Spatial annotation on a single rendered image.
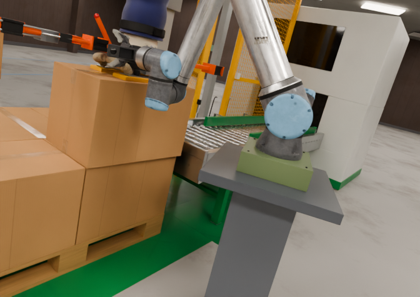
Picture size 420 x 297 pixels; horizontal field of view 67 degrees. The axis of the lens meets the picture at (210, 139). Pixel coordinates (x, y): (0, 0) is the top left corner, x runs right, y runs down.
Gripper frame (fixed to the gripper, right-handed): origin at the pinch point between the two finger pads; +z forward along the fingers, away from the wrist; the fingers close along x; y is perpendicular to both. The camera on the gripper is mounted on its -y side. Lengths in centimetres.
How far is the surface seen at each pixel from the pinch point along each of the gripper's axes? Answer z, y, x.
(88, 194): -2, -1, -67
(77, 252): -3, -2, -98
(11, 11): 1079, 373, -2
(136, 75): 2.1, 18.8, -10.5
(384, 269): -119, 164, -107
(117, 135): -4.1, 8.4, -37.7
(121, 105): -4.1, 8.1, -23.5
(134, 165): -2, 24, -56
